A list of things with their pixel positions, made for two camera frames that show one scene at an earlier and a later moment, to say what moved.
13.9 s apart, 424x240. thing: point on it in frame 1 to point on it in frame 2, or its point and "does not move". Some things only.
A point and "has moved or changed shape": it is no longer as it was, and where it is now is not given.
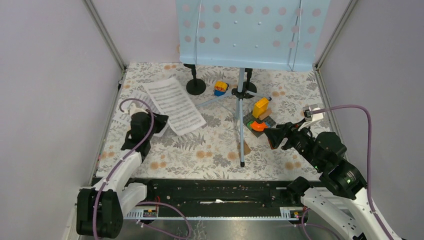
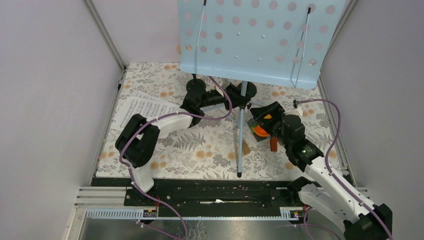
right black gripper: (274, 135) to (275, 109)
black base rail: (215, 198) does not move
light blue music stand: (271, 35) has moved or changed shape
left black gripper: (161, 120) to (225, 101)
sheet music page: (182, 115) to (142, 104)
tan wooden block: (247, 149) does not move
